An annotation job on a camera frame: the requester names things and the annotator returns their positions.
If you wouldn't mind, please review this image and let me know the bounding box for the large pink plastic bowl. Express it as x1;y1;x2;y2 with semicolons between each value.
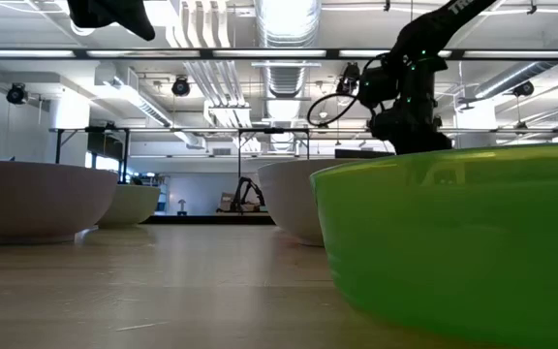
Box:
257;158;372;247

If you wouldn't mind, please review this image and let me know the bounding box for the black background workstation frame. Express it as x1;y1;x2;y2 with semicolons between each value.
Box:
48;124;132;184

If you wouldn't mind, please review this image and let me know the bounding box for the silver ventilation duct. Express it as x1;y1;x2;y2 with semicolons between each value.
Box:
252;0;323;156

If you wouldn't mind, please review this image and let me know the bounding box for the green translucent plastic bowl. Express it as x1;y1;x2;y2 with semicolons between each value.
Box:
309;143;558;349

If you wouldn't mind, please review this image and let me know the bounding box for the lavender plastic bowl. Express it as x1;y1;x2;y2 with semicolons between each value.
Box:
95;183;162;230

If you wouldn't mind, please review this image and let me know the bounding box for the black ceiling spotlight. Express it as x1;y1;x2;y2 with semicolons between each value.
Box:
6;82;29;106
170;76;192;98
511;79;536;98

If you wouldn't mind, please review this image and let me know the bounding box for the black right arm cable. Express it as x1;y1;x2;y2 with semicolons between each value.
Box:
306;91;375;128

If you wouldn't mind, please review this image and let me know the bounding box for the cardboard box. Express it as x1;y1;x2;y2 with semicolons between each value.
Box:
216;192;236;213

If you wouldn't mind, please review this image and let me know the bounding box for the red translucent plastic bowl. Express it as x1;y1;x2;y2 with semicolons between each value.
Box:
0;160;119;246

